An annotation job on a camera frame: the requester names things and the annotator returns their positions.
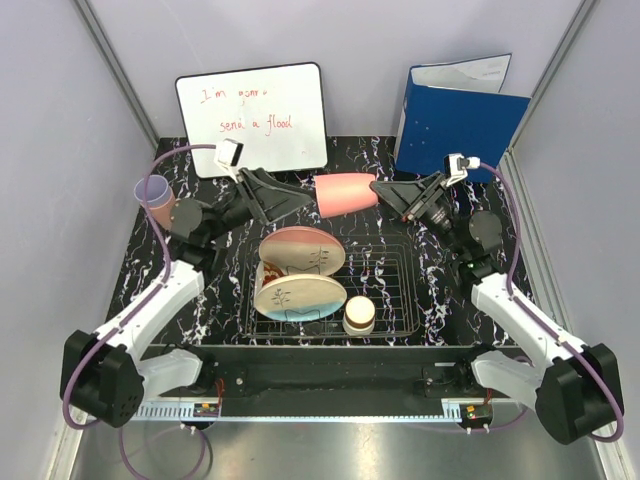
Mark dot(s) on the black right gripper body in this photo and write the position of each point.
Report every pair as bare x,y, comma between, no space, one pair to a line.
432,208

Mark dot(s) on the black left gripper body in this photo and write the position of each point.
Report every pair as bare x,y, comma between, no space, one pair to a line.
237,208

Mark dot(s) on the pink and beige plate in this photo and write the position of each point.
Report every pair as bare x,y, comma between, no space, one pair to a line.
305,250

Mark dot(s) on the pink cup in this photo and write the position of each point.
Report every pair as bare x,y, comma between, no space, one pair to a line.
344,193
161,212

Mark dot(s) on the grey wire dish rack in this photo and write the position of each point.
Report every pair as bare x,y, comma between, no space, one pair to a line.
376,268

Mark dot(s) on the lilac cup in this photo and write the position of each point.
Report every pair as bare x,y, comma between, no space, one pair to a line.
156,190

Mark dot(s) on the blue and beige plate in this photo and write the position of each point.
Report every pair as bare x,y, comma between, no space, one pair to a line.
300,298

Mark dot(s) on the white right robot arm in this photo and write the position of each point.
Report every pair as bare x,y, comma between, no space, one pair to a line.
573,388

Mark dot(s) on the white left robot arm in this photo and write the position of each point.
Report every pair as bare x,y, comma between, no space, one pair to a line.
104,373

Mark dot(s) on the red floral bowl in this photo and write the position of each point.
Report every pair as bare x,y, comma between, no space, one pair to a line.
266,273

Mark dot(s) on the whiteboard with red writing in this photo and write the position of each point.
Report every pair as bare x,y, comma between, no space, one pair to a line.
276,113

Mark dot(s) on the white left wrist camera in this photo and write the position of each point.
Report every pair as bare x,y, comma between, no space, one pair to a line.
228,153

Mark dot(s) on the blue ring binder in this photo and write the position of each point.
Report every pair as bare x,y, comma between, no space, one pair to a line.
456,108

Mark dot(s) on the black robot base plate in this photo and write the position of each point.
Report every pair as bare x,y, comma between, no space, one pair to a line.
332,383

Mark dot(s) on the grey cable duct rail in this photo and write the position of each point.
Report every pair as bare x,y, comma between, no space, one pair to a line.
165,411

